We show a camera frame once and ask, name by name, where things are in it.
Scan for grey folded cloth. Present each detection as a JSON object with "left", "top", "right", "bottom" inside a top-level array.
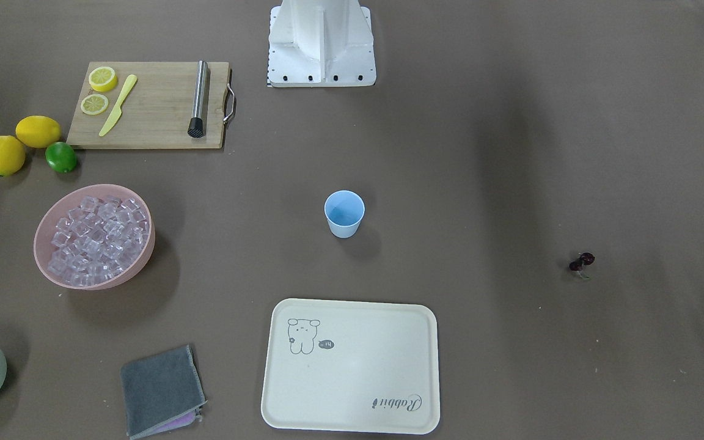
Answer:
[{"left": 120, "top": 345, "right": 207, "bottom": 439}]

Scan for cream rabbit tray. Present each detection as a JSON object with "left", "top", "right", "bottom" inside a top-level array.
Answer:
[{"left": 260, "top": 298, "right": 441, "bottom": 435}]

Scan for pile of clear ice cubes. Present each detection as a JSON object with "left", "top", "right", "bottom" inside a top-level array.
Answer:
[{"left": 47, "top": 195, "right": 150, "bottom": 287}]

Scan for light blue cup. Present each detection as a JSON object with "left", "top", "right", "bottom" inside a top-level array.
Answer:
[{"left": 324, "top": 190, "right": 365, "bottom": 239}]

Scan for lemon slice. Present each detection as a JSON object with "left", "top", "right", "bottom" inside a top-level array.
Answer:
[
  {"left": 87, "top": 66, "right": 118, "bottom": 93},
  {"left": 80, "top": 93, "right": 109, "bottom": 116}
]

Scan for wooden cutting board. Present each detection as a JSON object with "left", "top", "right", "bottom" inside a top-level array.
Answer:
[{"left": 66, "top": 61, "right": 235, "bottom": 150}]

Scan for yellow lemon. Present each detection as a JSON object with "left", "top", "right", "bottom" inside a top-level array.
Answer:
[
  {"left": 0, "top": 136, "right": 27, "bottom": 177},
  {"left": 16, "top": 115, "right": 62, "bottom": 149}
]

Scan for lemon slice upper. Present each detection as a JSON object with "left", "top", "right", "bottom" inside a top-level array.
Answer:
[{"left": 87, "top": 66, "right": 118, "bottom": 93}]

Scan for yellow plastic knife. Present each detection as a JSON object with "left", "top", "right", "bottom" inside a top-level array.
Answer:
[{"left": 98, "top": 74, "right": 139, "bottom": 137}]

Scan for steel muddler black tip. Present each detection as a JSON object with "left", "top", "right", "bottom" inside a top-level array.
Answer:
[{"left": 187, "top": 60, "right": 210, "bottom": 139}]

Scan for pink bowl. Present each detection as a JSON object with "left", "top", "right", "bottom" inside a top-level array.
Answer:
[{"left": 34, "top": 184, "right": 156, "bottom": 290}]

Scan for lemon slice lower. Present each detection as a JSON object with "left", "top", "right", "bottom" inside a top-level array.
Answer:
[{"left": 80, "top": 93, "right": 109, "bottom": 116}]

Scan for dark red cherries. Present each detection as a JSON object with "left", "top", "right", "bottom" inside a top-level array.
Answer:
[{"left": 568, "top": 252, "right": 596, "bottom": 281}]

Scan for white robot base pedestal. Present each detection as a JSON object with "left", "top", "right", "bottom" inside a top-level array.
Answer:
[{"left": 266, "top": 1, "right": 377, "bottom": 87}]

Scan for green lime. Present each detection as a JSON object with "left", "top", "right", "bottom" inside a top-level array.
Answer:
[{"left": 45, "top": 141, "right": 78, "bottom": 173}]

